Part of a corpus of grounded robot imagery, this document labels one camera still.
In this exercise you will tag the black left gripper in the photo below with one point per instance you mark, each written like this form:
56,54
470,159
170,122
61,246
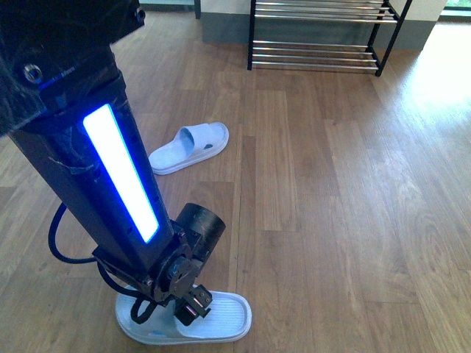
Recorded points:
191,301

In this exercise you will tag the light blue slipper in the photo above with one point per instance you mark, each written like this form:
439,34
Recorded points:
191,145
229,319

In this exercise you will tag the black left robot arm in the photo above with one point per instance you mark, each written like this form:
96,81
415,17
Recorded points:
64,105

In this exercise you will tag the black metal shoe rack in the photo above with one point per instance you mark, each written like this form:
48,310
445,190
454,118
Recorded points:
339,36

